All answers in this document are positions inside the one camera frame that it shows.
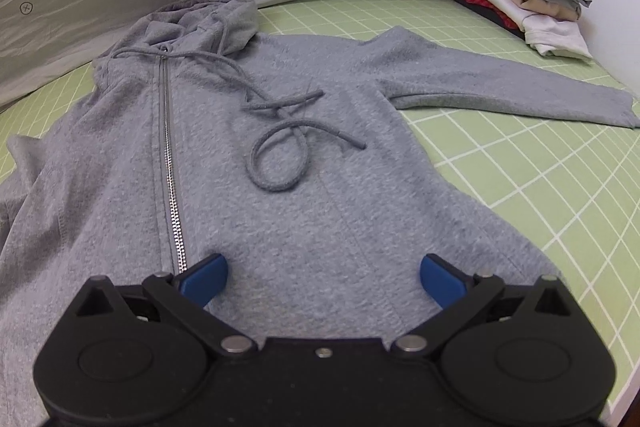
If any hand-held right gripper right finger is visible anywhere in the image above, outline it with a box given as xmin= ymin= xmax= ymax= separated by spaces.
xmin=391 ymin=253 xmax=587 ymax=359

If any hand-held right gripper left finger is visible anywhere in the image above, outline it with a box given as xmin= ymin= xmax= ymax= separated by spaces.
xmin=74 ymin=253 xmax=259 ymax=360

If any grey zip hoodie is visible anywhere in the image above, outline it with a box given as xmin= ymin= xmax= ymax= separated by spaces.
xmin=0 ymin=0 xmax=640 ymax=427

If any green grid mat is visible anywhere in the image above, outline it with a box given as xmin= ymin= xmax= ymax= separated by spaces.
xmin=0 ymin=0 xmax=640 ymax=427

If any white folded garment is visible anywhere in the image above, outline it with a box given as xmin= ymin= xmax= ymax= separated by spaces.
xmin=432 ymin=0 xmax=594 ymax=58

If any red black checked garment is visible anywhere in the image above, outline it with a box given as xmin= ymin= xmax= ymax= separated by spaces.
xmin=439 ymin=0 xmax=527 ymax=42

